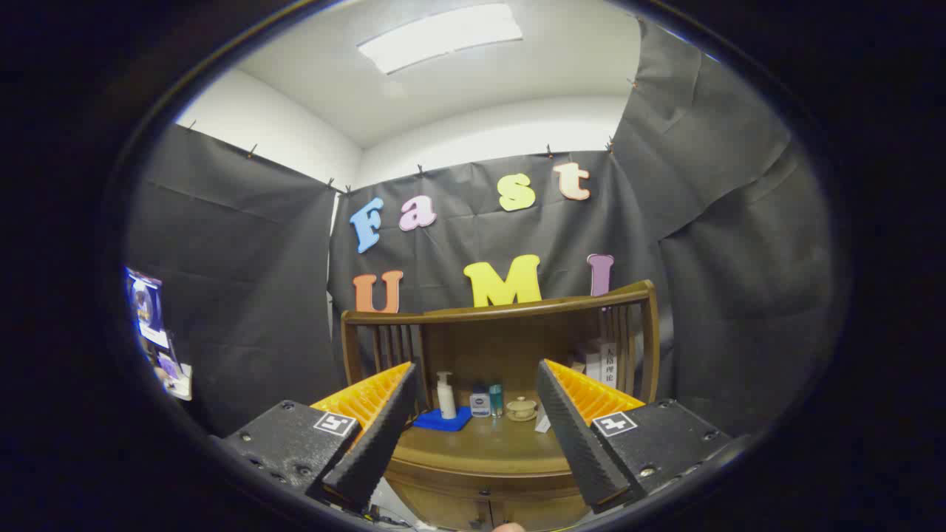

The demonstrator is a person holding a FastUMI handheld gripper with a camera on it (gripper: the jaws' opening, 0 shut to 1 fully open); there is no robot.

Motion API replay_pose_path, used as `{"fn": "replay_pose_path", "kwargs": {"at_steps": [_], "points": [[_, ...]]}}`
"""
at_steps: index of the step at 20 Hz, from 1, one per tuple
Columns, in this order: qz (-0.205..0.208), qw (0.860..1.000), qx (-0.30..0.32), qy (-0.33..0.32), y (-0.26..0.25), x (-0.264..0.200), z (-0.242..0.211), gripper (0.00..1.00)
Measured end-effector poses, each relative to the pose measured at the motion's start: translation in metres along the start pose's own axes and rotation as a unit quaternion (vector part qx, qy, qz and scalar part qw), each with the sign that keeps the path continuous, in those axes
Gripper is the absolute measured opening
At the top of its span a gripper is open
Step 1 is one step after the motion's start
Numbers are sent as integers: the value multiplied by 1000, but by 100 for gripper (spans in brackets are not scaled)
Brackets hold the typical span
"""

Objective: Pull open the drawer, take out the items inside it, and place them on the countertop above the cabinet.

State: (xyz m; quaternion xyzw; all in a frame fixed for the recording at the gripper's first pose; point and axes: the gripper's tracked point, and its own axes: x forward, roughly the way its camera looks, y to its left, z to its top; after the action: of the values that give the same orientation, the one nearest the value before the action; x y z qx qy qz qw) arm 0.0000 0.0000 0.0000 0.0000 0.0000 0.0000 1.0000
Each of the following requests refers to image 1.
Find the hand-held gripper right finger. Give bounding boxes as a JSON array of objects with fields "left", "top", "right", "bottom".
[{"left": 536, "top": 359, "right": 732, "bottom": 514}]

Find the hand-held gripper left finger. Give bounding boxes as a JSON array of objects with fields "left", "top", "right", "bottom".
[{"left": 214, "top": 361, "right": 418, "bottom": 512}]

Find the wooden drawer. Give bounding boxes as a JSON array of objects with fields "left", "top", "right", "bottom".
[{"left": 384, "top": 458, "right": 592, "bottom": 502}]

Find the wooden countertop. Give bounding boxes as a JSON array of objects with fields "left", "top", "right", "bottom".
[{"left": 390, "top": 399, "right": 586, "bottom": 478}]

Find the wooden cabinet with slatted hutch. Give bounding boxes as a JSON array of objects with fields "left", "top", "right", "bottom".
[{"left": 341, "top": 279, "right": 661, "bottom": 531}]

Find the purple white leaning book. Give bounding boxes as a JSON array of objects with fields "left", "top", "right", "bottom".
[{"left": 534, "top": 349, "right": 590, "bottom": 434}]

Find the blue folded cloth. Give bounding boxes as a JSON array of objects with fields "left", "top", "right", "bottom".
[{"left": 412, "top": 406, "right": 472, "bottom": 432}]

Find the white pump bottle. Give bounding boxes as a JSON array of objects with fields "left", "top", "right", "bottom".
[{"left": 436, "top": 371, "right": 457, "bottom": 420}]

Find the black backdrop cloth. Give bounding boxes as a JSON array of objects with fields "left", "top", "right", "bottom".
[{"left": 126, "top": 18, "right": 840, "bottom": 437}]

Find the blue printed poster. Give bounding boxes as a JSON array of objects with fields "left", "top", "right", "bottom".
[{"left": 124, "top": 266, "right": 168, "bottom": 349}]

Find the ceiling light panel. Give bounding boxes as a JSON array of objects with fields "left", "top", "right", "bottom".
[{"left": 357, "top": 4, "right": 524, "bottom": 75}]

